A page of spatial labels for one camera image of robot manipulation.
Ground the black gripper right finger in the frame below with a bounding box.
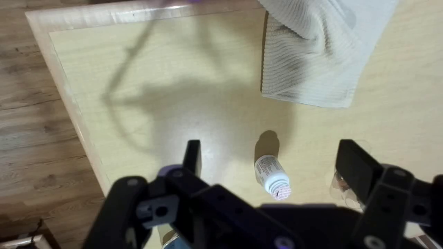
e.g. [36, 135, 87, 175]
[334, 139, 443, 249]

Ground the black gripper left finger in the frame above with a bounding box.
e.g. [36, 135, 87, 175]
[82, 139, 303, 249]

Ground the white pill bottle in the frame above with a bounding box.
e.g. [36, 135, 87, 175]
[254, 154, 294, 202]

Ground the beige ribbed towel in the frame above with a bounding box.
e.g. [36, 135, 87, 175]
[258, 0, 399, 110]

